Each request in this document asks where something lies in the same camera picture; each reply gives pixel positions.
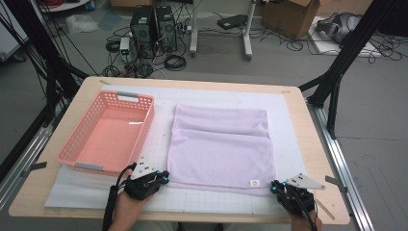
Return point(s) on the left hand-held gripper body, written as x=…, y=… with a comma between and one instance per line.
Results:
x=139, y=187

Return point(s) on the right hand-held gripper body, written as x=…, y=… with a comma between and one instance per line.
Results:
x=296, y=200

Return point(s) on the pink plastic basket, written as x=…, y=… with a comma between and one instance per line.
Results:
x=106, y=141

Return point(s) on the lilac printed towel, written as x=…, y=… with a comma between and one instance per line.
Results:
x=221, y=150

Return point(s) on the person's right hand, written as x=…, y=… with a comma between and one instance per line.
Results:
x=303, y=223

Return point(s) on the person's left hand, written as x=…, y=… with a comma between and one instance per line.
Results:
x=128, y=210

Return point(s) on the beige tape strip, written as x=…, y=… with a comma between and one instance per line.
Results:
x=325, y=209

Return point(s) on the white grid mat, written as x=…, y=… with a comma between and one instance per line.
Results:
x=224, y=96

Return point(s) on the small white power unit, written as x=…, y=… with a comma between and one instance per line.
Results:
x=124, y=46

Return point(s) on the large black computer tower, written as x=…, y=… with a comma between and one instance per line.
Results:
x=142, y=32

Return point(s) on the slim black computer tower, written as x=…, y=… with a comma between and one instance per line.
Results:
x=166, y=30

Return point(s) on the white floor board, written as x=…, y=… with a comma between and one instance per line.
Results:
x=324, y=46

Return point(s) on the white metal stand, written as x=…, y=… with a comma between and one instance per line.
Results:
x=193, y=32

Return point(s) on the brown cardboard box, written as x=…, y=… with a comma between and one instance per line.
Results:
x=288, y=16

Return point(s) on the clear plastic bag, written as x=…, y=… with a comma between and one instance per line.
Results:
x=80, y=23

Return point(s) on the flat black device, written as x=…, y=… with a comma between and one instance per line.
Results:
x=232, y=21

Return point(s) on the white round table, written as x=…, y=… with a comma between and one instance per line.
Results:
x=64, y=5

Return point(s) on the grey metal bracket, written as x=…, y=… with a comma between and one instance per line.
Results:
x=38, y=166
x=336, y=183

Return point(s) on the aluminium rail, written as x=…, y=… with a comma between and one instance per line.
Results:
x=35, y=144
x=352, y=199

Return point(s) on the black frame post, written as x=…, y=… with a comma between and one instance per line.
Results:
x=54, y=64
x=349, y=48

